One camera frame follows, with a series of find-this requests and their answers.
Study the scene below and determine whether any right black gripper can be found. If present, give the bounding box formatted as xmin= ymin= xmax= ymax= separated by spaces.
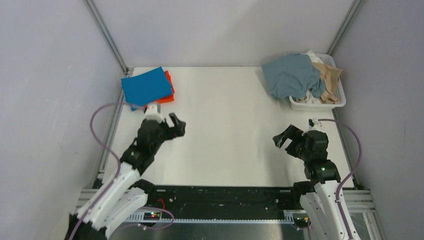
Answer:
xmin=273 ymin=124 xmax=311 ymax=161

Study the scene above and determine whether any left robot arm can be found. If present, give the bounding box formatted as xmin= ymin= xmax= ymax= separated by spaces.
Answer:
xmin=65 ymin=113 xmax=187 ymax=240

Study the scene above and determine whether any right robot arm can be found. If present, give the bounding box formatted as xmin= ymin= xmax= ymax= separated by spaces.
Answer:
xmin=272 ymin=120 xmax=360 ymax=240

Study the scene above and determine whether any folded orange t shirt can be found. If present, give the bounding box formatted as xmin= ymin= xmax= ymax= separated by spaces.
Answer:
xmin=145 ymin=70 xmax=176 ymax=107

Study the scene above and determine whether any grey blue t shirt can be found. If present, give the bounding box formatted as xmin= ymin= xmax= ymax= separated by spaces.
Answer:
xmin=261 ymin=53 xmax=326 ymax=99

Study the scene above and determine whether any beige t shirt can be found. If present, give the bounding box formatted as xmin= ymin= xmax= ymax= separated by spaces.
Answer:
xmin=312 ymin=62 xmax=344 ymax=105

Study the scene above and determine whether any white laundry basket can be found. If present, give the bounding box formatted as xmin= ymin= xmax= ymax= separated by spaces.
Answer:
xmin=289 ymin=50 xmax=346 ymax=111

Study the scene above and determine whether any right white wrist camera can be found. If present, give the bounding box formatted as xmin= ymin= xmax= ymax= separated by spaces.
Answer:
xmin=307 ymin=118 xmax=325 ymax=133

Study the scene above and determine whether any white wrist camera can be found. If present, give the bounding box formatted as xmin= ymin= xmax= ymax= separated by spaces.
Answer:
xmin=307 ymin=118 xmax=325 ymax=133
xmin=144 ymin=102 xmax=165 ymax=123

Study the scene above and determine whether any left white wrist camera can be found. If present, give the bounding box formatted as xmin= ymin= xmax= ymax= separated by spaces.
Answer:
xmin=144 ymin=102 xmax=165 ymax=123

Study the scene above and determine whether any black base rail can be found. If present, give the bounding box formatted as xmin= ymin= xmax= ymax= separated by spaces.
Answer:
xmin=147 ymin=185 xmax=302 ymax=221

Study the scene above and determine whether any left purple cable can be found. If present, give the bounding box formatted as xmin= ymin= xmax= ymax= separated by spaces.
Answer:
xmin=67 ymin=101 xmax=176 ymax=240

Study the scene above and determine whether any aluminium frame rail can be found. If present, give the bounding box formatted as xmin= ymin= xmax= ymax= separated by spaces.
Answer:
xmin=66 ymin=180 xmax=374 ymax=240

